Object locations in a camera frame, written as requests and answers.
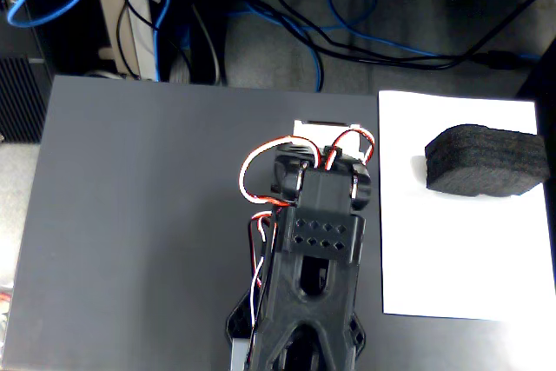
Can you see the grey table clamp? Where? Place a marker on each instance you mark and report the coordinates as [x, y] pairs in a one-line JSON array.
[[241, 355]]

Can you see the beige desk leg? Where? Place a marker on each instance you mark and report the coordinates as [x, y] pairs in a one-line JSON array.
[[143, 49]]

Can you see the black table mat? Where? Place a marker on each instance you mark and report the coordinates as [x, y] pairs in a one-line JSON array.
[[130, 258]]

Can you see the white paper sheet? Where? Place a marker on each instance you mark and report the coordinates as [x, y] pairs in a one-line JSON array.
[[460, 258]]

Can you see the black foam cube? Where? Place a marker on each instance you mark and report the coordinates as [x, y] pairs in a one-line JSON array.
[[482, 162]]

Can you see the clear bag with red parts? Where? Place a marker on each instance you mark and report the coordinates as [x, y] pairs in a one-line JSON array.
[[4, 301]]

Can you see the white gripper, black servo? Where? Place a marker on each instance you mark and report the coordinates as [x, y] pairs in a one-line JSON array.
[[327, 131]]

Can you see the black ribbed computer case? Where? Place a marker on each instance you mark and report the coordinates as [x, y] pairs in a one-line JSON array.
[[19, 101]]

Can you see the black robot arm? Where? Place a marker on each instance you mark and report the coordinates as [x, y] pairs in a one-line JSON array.
[[321, 236]]

